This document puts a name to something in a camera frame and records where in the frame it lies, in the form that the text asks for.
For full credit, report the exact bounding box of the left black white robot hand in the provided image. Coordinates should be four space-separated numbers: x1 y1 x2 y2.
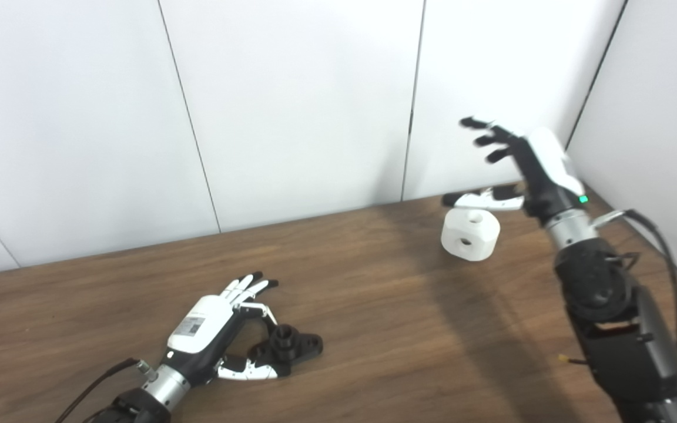
165 271 280 388

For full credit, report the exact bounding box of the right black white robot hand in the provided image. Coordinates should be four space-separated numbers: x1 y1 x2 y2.
441 116 587 227

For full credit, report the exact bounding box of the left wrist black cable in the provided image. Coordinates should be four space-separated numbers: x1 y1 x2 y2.
53 357 157 423

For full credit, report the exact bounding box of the black flanged holder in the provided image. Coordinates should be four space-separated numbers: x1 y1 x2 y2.
247 324 324 378

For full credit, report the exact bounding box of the round white plastic piece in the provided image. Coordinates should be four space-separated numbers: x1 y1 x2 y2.
441 209 501 261

